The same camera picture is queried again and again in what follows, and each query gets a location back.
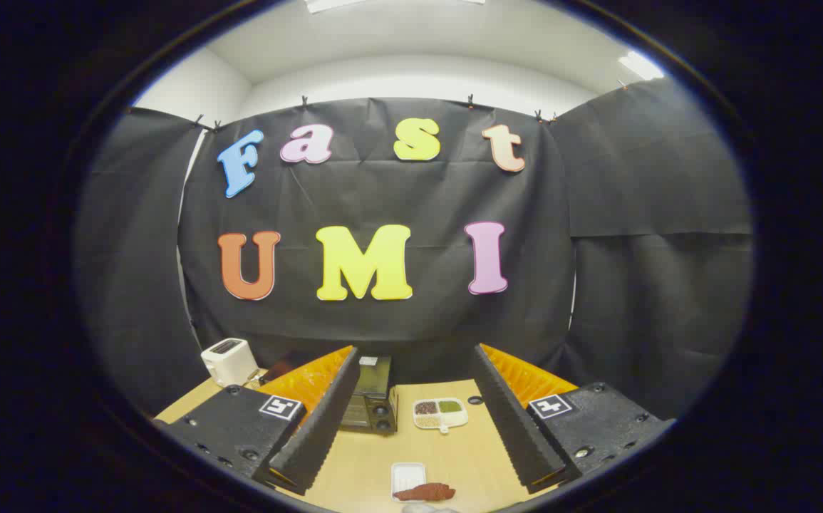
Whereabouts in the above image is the white rectangular tray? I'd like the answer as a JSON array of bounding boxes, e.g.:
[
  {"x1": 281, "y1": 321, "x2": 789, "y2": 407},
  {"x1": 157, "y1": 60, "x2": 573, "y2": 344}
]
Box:
[{"x1": 390, "y1": 462, "x2": 427, "y2": 501}]

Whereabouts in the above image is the white bread toaster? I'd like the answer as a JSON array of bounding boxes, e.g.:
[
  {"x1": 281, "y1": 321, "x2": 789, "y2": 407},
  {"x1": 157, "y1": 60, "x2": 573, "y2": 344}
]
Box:
[{"x1": 201, "y1": 338, "x2": 260, "y2": 388}]

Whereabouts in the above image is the ceiling light panel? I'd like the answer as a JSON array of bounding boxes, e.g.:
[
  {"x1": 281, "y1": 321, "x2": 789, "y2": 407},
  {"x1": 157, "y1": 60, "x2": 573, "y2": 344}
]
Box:
[
  {"x1": 618, "y1": 51, "x2": 666, "y2": 81},
  {"x1": 304, "y1": 0, "x2": 371, "y2": 14}
]

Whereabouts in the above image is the black toaster oven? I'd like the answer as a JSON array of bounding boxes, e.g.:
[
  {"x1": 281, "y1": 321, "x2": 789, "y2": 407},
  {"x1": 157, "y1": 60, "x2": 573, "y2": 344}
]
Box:
[{"x1": 340, "y1": 355, "x2": 398, "y2": 435}]

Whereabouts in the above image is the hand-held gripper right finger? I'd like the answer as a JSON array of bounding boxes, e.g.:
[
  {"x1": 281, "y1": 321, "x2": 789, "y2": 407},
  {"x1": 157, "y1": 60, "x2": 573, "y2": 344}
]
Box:
[{"x1": 470, "y1": 343, "x2": 676, "y2": 494}]

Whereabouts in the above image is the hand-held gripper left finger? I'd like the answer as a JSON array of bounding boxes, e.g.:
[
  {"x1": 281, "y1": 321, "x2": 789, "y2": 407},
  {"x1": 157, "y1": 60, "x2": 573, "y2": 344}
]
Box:
[{"x1": 158, "y1": 346, "x2": 361, "y2": 496}]

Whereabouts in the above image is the red-brown meat slice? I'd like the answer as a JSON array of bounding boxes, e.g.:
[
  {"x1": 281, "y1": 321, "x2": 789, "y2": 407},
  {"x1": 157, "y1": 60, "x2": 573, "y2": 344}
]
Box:
[{"x1": 393, "y1": 482, "x2": 456, "y2": 502}]

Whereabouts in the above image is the white divided dish of beans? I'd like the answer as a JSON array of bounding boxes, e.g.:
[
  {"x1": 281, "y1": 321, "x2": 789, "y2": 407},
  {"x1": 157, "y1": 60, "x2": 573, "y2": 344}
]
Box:
[{"x1": 412, "y1": 398, "x2": 469, "y2": 435}]

